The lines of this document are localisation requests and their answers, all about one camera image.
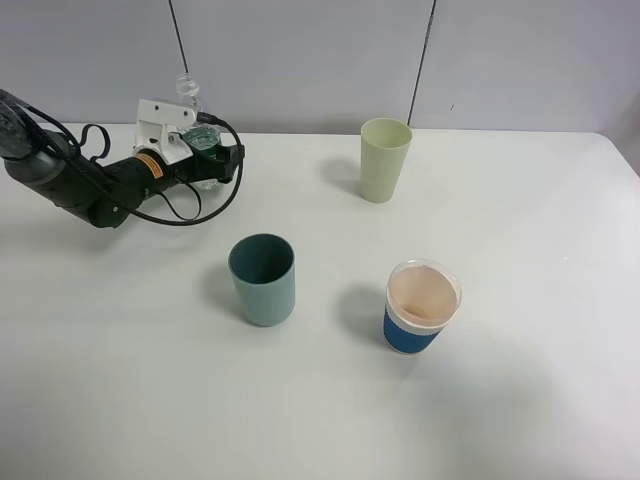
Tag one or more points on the pale green plastic cup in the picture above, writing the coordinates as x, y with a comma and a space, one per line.
384, 146

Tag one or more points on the teal plastic cup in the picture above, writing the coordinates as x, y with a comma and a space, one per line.
263, 272

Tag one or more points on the clear bottle with green label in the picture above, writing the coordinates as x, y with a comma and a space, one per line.
202, 137

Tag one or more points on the blue sleeved paper cup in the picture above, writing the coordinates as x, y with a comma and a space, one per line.
421, 299

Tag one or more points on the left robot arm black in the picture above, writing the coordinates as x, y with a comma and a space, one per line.
43, 155

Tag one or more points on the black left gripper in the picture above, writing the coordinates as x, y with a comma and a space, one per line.
146, 173

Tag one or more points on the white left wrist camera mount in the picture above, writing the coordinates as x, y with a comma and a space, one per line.
158, 128

